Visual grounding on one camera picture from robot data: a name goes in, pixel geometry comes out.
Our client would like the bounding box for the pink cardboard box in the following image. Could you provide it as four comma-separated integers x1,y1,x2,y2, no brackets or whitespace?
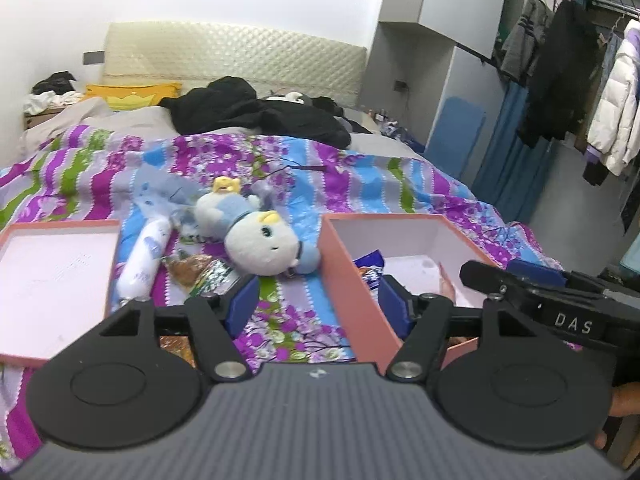
318,214,496,373

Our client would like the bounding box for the green brown snack packet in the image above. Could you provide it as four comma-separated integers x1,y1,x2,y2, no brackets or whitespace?
162,254,240,298

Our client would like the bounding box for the white spray bottle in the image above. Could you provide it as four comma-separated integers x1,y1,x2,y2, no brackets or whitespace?
116,216,172,301

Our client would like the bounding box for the white blue plush toy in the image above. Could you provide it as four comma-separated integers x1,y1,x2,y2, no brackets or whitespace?
193,177,321,276

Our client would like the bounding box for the light blue plastic bag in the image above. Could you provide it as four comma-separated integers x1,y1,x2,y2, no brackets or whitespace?
132,165,202,220

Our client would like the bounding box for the colourful striped floral bedspread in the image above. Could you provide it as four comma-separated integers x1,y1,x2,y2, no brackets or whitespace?
1,125,560,472

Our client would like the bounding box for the person's hand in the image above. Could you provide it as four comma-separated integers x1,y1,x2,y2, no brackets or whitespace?
596,382,640,456

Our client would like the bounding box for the red top snack bag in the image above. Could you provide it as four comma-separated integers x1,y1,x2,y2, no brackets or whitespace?
438,263,457,304

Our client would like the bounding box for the pink box lid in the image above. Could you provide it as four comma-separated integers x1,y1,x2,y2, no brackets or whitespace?
1,220,120,367

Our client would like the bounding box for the hanging white puffer jacket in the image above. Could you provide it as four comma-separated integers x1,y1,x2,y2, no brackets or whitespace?
582,20,639,186

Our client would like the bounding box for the cream quilted headboard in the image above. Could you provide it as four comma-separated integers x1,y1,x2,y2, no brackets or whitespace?
101,22,367,107

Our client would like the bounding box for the black clothes pile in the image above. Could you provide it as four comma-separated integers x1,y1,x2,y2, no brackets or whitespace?
158,76,368,148

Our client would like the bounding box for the blue noodle snack bag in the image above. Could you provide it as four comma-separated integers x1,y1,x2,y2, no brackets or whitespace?
354,249,385,290

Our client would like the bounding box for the hanging grey striped jacket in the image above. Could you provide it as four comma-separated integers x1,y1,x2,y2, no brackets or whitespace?
500,0,553,84

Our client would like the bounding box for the blue curtain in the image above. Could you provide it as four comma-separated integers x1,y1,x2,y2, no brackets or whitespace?
471,81,554,223

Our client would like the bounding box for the orange snack packet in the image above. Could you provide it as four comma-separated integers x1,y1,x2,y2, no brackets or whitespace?
158,335,196,367

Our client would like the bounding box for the grey wall cabinet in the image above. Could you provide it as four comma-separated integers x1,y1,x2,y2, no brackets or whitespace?
358,0,506,184

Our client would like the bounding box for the hanging black jacket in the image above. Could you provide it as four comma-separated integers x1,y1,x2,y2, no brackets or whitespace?
518,1,600,148

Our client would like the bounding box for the yellow pillow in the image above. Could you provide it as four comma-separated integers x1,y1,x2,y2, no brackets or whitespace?
85,81,182,112

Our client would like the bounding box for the clothes heap on nightstand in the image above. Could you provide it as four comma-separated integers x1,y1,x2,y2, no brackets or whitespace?
23,70,85,116

